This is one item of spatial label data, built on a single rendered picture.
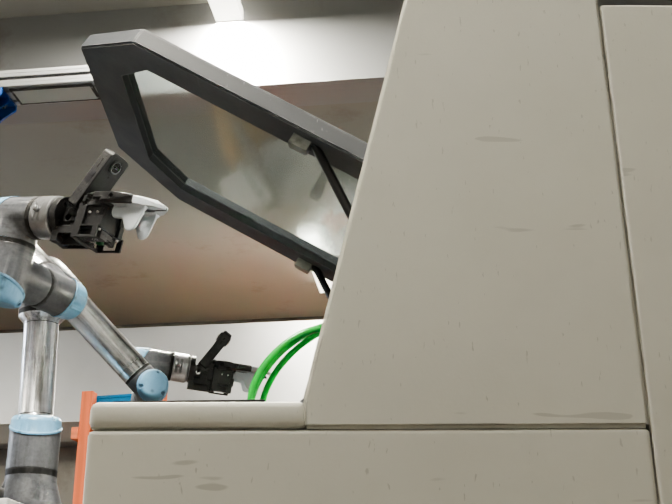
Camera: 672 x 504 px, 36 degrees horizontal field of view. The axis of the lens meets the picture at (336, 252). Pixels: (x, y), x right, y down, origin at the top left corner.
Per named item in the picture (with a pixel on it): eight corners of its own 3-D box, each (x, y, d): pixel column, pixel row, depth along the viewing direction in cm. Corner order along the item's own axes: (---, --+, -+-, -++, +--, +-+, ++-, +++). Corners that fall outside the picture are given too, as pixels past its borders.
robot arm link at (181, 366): (173, 354, 274) (176, 349, 266) (191, 356, 274) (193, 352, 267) (169, 382, 272) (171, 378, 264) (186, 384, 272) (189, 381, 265)
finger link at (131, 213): (159, 235, 165) (113, 235, 169) (168, 201, 167) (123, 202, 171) (148, 227, 163) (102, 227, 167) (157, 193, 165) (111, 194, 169)
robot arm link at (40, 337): (5, 474, 241) (21, 256, 261) (5, 483, 255) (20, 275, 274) (58, 474, 245) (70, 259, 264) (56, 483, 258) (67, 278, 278)
